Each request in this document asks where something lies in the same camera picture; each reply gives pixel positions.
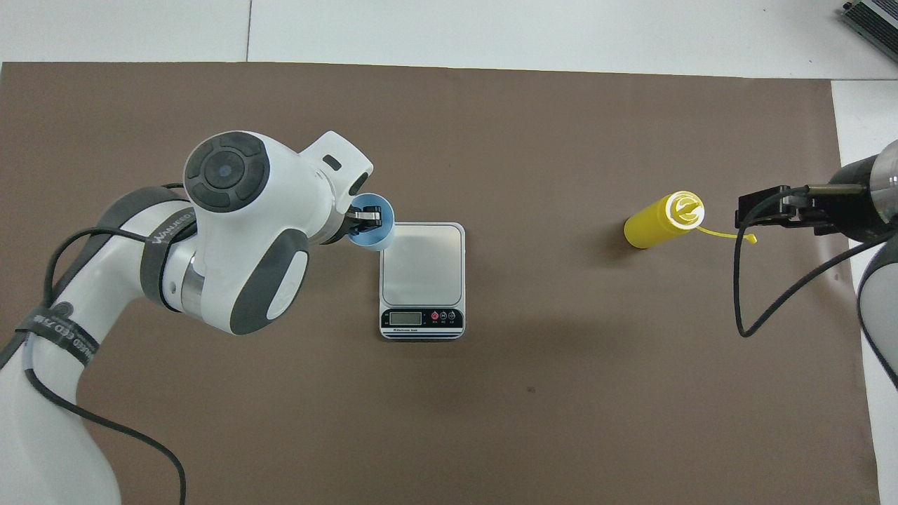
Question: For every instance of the silver digital kitchen scale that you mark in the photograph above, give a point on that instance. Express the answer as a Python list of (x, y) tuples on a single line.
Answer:
[(421, 319)]

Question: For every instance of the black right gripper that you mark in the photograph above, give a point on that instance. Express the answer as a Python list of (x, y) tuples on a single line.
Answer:
[(845, 214)]

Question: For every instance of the grey finned metal device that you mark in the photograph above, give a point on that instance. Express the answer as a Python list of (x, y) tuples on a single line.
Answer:
[(877, 21)]

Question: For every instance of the yellow squeeze bottle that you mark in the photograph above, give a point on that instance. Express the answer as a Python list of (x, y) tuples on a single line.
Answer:
[(652, 224)]

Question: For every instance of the brown table mat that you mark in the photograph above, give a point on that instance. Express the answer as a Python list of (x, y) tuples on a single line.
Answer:
[(561, 421)]

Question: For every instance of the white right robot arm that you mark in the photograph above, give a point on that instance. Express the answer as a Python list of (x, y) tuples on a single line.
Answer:
[(887, 186)]

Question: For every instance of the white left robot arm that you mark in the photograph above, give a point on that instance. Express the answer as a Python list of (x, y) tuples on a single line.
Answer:
[(238, 210)]

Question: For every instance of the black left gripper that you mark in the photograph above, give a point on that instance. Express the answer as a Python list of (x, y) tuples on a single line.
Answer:
[(337, 224)]

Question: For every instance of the light blue paper cup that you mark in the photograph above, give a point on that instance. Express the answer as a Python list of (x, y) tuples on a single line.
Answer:
[(379, 243)]

